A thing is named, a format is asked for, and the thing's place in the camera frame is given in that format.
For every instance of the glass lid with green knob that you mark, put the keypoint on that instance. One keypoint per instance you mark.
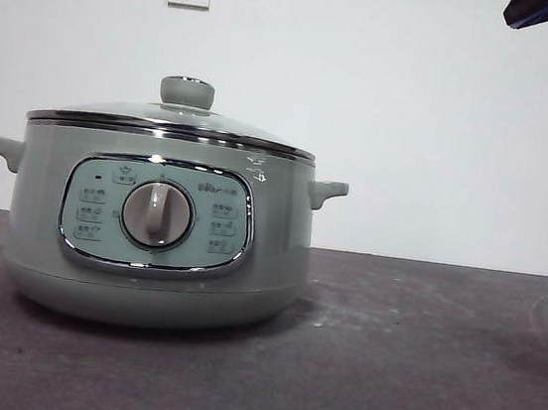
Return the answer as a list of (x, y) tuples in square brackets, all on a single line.
[(188, 92)]

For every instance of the pale green electric pot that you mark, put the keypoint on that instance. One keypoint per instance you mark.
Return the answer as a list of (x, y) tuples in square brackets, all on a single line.
[(153, 295)]

